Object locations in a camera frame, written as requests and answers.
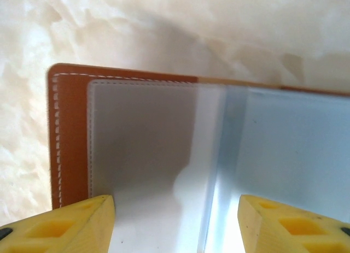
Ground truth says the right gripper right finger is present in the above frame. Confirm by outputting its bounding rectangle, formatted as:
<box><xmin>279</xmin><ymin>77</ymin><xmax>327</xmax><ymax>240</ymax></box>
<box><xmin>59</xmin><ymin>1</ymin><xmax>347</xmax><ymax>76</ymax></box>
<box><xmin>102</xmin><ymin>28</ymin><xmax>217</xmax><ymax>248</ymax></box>
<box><xmin>238</xmin><ymin>193</ymin><xmax>350</xmax><ymax>253</ymax></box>

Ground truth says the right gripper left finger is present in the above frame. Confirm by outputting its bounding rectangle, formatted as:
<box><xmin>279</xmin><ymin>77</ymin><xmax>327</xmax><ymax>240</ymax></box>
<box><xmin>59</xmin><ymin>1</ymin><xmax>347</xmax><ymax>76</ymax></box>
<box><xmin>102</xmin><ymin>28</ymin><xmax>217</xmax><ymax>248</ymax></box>
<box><xmin>0</xmin><ymin>194</ymin><xmax>116</xmax><ymax>253</ymax></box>

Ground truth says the brown box base blue insert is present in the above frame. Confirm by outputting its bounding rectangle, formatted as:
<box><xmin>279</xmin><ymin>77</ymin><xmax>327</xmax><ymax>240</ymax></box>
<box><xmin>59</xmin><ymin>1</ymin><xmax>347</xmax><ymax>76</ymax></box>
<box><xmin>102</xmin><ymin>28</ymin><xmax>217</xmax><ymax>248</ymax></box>
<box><xmin>46</xmin><ymin>62</ymin><xmax>350</xmax><ymax>253</ymax></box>

